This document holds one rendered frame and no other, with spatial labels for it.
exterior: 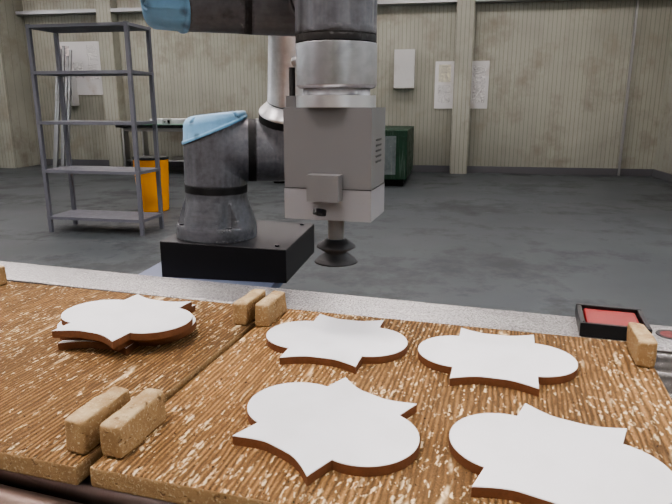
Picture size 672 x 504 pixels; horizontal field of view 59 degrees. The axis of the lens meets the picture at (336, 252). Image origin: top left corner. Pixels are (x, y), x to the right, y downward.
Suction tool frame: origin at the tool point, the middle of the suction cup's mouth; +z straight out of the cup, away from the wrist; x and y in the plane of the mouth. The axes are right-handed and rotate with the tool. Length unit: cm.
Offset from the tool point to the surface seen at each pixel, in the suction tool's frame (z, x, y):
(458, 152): 65, 1036, -64
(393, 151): 50, 832, -144
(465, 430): 8.1, -15.1, 14.1
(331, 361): 8.4, -5.3, 1.0
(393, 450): 8.1, -19.2, 9.5
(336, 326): 8.1, 2.9, -0.8
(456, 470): 8.9, -19.1, 13.9
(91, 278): 11, 20, -45
